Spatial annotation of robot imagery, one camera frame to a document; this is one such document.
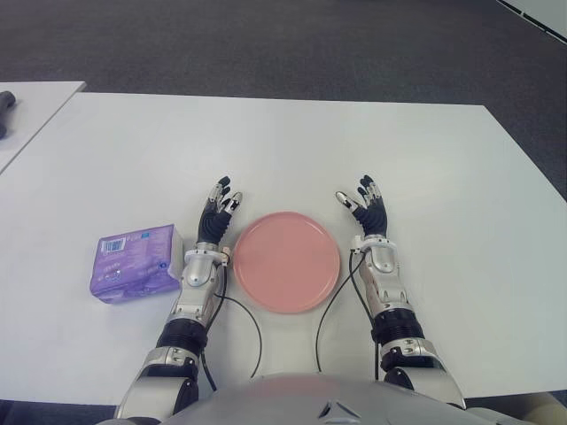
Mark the purple tissue paper pack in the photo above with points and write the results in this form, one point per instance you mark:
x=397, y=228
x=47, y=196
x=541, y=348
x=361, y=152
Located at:
x=133, y=261

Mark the silver robot torso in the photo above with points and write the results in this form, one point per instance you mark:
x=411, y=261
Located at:
x=283, y=398

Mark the black object on side table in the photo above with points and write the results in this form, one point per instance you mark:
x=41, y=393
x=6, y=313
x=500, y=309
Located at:
x=6, y=104

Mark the tan brown rounded object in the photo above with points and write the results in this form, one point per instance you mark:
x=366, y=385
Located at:
x=549, y=411

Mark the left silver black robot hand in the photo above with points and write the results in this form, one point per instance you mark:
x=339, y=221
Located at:
x=212, y=226

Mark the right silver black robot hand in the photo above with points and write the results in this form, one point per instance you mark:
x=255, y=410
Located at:
x=374, y=219

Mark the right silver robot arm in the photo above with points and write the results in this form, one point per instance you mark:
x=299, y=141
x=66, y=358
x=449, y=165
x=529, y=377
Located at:
x=390, y=261

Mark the white panel with dark edge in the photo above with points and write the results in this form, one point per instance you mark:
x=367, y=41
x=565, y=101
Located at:
x=549, y=13

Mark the pink round plate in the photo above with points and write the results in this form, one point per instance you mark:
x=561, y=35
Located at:
x=288, y=261

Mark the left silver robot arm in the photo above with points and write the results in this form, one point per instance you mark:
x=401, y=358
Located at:
x=199, y=270

